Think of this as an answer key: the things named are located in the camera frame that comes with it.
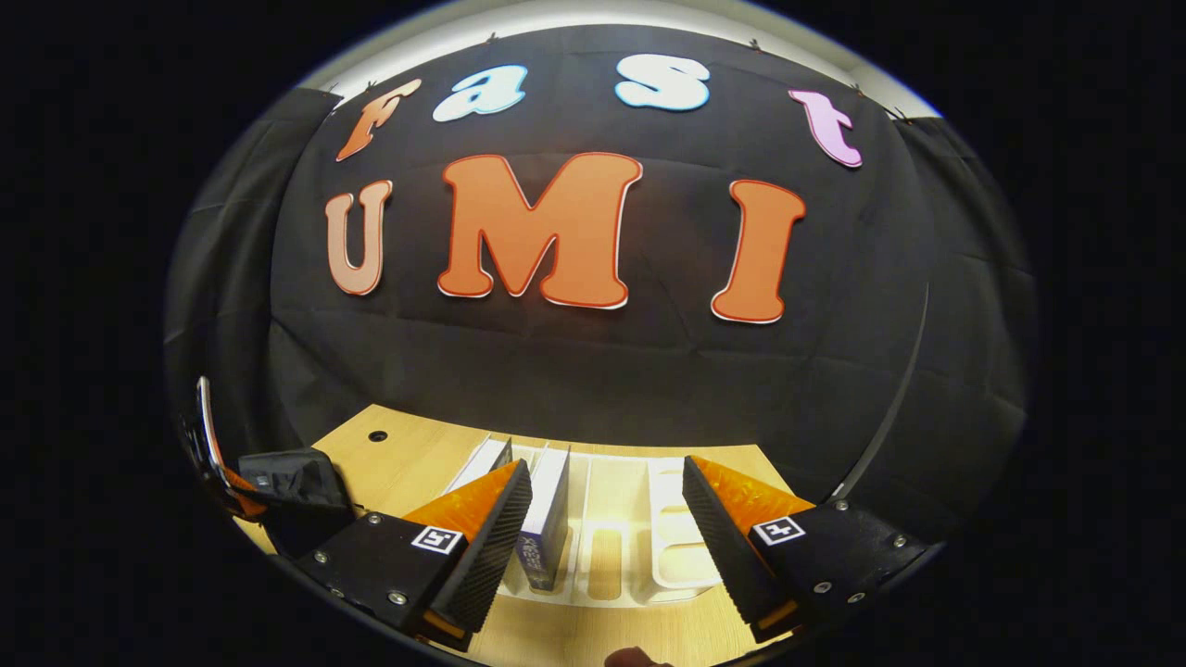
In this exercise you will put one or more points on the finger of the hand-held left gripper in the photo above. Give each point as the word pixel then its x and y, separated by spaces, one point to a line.
pixel 243 500

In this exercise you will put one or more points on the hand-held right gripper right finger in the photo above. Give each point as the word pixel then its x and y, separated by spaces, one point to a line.
pixel 718 547

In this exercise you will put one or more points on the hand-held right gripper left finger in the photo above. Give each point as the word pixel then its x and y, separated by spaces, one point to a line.
pixel 496 547

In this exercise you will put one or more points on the black schoolbag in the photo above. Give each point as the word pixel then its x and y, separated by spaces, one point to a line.
pixel 292 482

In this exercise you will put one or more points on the dark blue cover book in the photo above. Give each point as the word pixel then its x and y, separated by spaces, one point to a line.
pixel 547 519

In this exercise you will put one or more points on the white bookshelf organizer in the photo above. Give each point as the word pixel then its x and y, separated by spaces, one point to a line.
pixel 639 537

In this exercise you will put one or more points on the white portrait cover book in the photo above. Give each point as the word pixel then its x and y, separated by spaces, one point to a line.
pixel 482 463

